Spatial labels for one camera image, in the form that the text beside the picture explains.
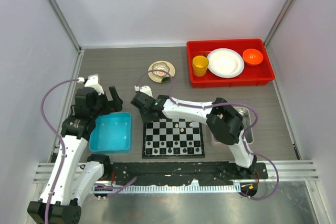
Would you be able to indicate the white paper plate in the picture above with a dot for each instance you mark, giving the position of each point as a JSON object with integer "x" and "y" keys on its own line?
{"x": 225, "y": 63}

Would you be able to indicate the aluminium frame rail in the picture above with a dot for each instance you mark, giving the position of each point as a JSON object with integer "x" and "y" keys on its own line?
{"x": 298, "y": 170}

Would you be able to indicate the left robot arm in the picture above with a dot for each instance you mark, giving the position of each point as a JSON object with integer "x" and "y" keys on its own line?
{"x": 64, "y": 194}

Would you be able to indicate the red plastic bin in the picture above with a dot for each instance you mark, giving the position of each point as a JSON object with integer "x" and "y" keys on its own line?
{"x": 258, "y": 75}

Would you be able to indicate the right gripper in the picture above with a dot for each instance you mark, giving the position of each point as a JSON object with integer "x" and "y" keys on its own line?
{"x": 146, "y": 120}

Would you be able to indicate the beige saucer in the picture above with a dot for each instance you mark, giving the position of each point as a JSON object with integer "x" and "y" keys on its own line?
{"x": 162, "y": 79}

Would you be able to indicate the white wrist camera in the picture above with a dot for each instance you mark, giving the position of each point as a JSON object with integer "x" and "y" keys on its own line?
{"x": 92, "y": 82}
{"x": 144, "y": 90}

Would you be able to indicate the yellow plastic cup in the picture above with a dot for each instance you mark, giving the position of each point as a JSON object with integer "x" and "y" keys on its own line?
{"x": 199, "y": 66}

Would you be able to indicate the patterned small bowl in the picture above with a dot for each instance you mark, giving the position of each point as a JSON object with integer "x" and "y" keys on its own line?
{"x": 160, "y": 69}

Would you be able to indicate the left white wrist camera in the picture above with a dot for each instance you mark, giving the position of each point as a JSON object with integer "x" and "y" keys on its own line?
{"x": 92, "y": 82}

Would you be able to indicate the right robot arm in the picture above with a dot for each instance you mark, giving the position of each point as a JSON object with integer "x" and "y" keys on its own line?
{"x": 223, "y": 120}

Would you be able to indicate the black white chess board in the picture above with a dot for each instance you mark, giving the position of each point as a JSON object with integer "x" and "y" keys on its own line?
{"x": 164, "y": 130}

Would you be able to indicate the blue plastic tray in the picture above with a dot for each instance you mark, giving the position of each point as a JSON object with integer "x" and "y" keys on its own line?
{"x": 112, "y": 134}

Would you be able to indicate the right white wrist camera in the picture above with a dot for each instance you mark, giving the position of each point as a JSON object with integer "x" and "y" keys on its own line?
{"x": 144, "y": 90}

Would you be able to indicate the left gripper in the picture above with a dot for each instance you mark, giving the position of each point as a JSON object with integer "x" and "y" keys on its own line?
{"x": 115, "y": 105}

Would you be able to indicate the orange plastic bowl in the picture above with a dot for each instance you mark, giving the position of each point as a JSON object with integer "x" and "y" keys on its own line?
{"x": 252, "y": 57}

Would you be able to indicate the black mounting base plate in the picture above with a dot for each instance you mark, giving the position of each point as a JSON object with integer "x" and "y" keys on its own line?
{"x": 180, "y": 173}

